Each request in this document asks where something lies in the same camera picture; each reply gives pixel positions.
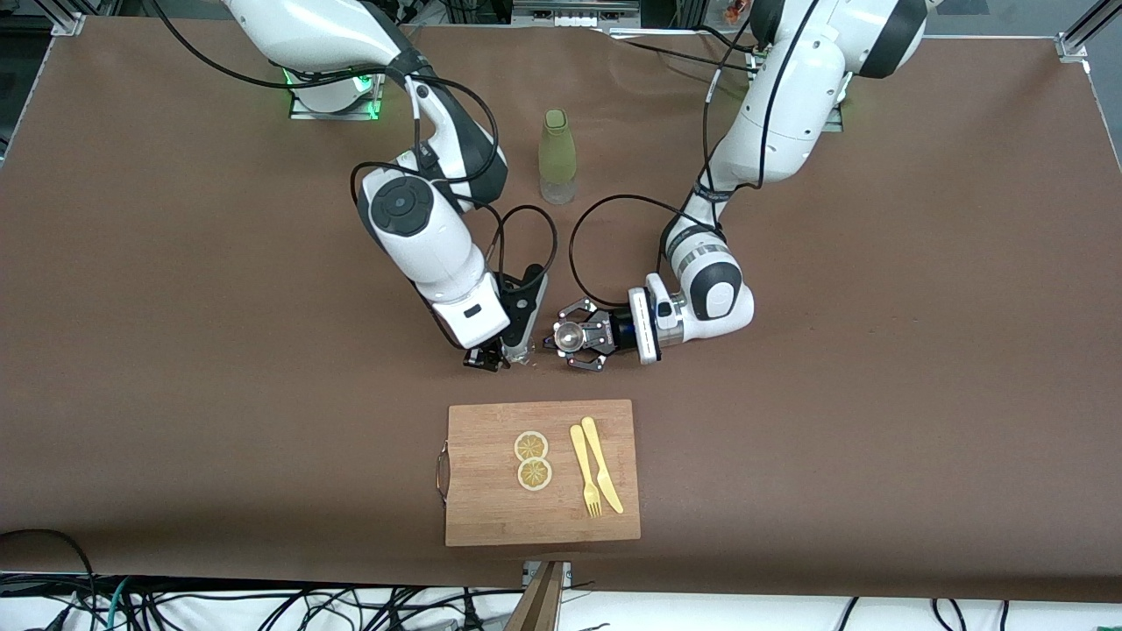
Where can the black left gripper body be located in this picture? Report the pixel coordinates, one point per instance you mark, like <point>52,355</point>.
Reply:
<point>621,330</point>

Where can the small clear glass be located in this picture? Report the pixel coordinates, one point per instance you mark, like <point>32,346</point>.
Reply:
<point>522,353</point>

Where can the steel double jigger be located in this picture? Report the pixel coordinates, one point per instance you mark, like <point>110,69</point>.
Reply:
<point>568,335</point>

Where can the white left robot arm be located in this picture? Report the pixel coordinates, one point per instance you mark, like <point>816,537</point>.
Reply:
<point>789,88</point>

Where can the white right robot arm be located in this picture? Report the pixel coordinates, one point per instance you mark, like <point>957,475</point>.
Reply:
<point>429,245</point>

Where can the lemon slice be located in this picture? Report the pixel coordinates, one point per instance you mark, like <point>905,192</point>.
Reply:
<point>535,474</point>
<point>531,445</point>

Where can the yellow plastic fork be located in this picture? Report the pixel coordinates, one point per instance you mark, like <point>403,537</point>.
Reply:
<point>582,456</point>

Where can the yellow plastic knife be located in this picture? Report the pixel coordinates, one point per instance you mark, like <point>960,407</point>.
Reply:
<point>603,464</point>

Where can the wooden cutting board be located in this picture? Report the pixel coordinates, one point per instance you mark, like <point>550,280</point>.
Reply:
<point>491,508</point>

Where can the green sleeved glass bottle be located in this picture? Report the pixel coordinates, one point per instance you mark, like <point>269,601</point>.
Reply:
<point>557,149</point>

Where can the grey power strip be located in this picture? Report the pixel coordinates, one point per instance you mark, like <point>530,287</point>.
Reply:
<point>574,16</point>

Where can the metal post bracket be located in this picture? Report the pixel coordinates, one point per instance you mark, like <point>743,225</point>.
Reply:
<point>566,570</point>

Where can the wooden camera post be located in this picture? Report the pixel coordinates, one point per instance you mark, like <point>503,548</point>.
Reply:
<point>539,605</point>

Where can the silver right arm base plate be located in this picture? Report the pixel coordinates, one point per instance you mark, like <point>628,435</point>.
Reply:
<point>333,115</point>

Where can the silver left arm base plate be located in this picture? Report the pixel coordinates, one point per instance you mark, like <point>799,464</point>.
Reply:
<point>834,123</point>

